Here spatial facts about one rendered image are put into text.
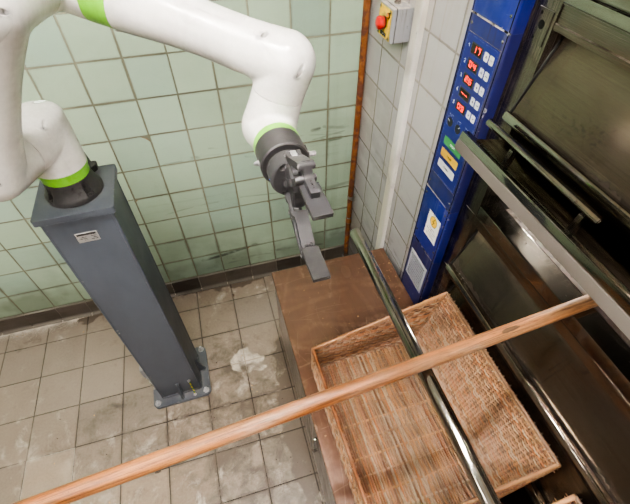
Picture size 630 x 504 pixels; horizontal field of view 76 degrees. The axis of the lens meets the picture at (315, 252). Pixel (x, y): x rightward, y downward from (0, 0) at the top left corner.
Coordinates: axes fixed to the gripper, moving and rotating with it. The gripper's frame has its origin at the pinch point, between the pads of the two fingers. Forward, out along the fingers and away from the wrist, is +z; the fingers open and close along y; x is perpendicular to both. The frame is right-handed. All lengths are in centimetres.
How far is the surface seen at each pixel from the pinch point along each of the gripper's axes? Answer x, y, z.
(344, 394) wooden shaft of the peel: -1.1, 28.0, 11.9
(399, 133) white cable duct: -54, 36, -76
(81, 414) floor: 98, 148, -60
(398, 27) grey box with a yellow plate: -52, 3, -83
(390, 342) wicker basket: -35, 87, -23
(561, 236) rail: -40.9, 5.0, 5.7
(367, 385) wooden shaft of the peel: -5.7, 28.0, 11.6
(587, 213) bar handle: -45.4, 1.9, 4.5
